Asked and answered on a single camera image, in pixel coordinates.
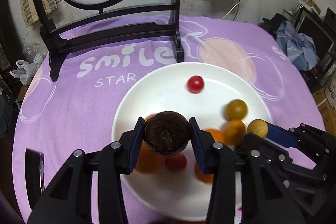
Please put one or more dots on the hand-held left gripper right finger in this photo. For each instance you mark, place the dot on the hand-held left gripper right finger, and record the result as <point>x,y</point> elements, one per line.
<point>198,145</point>

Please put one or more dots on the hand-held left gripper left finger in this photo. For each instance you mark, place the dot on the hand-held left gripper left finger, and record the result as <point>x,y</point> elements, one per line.
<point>136,146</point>

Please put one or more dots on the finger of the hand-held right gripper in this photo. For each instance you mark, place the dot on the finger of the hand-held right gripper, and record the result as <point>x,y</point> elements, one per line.
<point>281,136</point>
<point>265,146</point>

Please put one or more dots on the small yellow longan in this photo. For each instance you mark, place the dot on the small yellow longan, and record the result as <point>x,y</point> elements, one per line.
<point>257,129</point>

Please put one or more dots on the tangerine with green stem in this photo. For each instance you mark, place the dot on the tangerine with green stem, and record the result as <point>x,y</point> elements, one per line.
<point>149,161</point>

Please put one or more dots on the dark brown water chestnut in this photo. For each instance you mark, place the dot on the dark brown water chestnut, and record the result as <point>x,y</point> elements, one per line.
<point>165,132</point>

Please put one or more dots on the green yellow kumquat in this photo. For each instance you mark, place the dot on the green yellow kumquat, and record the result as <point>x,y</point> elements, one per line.
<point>237,109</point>

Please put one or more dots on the white oval plate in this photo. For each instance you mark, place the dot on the white oval plate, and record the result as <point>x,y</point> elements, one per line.
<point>162,92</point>

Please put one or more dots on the cardboard box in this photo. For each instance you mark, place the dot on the cardboard box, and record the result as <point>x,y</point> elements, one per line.
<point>326,103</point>

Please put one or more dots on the purple printed tablecloth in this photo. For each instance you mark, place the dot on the purple printed tablecloth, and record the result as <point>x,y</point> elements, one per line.
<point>78,108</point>

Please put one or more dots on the blue cloth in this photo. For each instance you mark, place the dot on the blue cloth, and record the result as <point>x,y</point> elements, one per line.
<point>296,48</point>

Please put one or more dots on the black smartphone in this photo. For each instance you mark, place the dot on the black smartphone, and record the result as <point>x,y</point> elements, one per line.
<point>34,169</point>

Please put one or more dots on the black monitor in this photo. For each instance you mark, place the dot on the black monitor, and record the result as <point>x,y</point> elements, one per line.
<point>315,29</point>

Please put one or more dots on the black hat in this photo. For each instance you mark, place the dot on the black hat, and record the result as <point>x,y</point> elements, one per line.
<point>273,22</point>

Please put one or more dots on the round persimmon painting table screen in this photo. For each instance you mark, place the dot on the round persimmon painting table screen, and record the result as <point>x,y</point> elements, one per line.
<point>110,18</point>

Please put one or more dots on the white plastic bag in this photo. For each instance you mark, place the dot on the white plastic bag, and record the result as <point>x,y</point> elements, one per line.
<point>25,70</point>

